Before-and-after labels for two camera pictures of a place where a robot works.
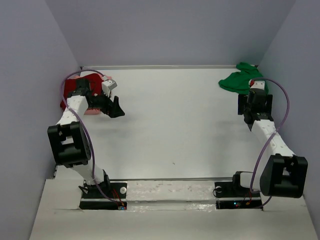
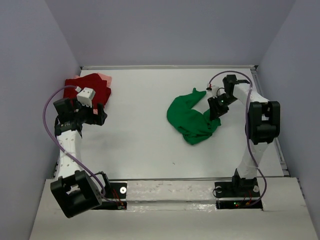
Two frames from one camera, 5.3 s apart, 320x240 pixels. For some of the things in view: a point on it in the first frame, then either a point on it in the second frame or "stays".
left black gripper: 115,110 -> 97,119
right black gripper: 242,103 -> 215,111
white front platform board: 168,210 stays
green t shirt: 239,82 -> 194,125
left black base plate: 92,198 stays
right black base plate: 227,197 stays
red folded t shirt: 95,80 stays
